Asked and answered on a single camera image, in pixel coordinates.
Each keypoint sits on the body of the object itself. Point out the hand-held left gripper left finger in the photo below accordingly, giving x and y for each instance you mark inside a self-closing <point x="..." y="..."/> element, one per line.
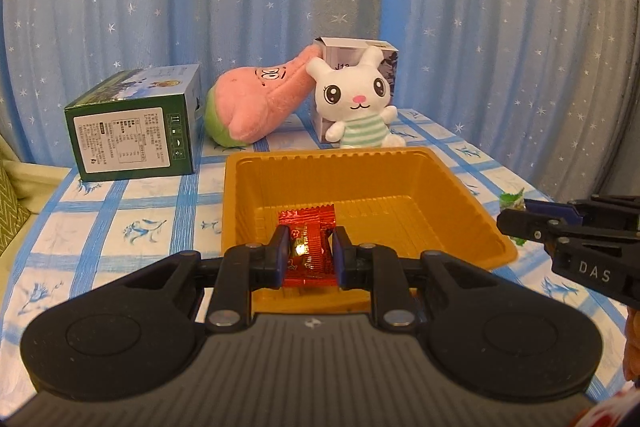
<point x="281" y="257"/>

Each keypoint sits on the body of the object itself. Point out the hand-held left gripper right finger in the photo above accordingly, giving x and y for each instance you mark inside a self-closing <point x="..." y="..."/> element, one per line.
<point x="340" y="257"/>

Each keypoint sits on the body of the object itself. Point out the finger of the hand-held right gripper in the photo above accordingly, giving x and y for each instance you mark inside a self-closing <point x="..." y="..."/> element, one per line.
<point x="550" y="208"/>
<point x="525" y="224"/>

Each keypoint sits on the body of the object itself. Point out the green candy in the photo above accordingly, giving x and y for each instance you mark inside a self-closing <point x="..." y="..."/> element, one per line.
<point x="511" y="199"/>

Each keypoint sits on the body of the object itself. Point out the red foil candy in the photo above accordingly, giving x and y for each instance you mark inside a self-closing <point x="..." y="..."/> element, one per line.
<point x="310" y="247"/>

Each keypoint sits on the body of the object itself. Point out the yellow plastic tray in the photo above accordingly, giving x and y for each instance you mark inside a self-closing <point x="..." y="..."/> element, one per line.
<point x="380" y="187"/>

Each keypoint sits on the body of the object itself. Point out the person's right hand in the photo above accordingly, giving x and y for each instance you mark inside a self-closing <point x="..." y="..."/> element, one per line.
<point x="633" y="347"/>

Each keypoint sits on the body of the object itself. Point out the red and white clothing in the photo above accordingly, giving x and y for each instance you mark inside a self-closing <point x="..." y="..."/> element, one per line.
<point x="612" y="412"/>

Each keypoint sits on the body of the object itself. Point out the pink starfish plush toy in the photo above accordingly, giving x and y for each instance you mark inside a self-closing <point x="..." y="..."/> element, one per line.
<point x="250" y="107"/>

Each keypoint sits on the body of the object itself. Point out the blue checked tablecloth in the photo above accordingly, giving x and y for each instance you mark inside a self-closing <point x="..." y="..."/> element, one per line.
<point x="125" y="227"/>

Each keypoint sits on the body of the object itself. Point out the white bunny plush toy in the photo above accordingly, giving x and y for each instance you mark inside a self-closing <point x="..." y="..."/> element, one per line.
<point x="357" y="97"/>

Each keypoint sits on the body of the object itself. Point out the green carton box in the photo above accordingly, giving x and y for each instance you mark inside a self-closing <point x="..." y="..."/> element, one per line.
<point x="130" y="142"/>

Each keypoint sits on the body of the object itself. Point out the grey and white carton box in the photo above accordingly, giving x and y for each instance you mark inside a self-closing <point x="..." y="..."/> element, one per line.
<point x="340" y="54"/>

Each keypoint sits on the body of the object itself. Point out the green patterned cushion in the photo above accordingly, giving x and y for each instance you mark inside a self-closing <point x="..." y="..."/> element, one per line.
<point x="10" y="202"/>

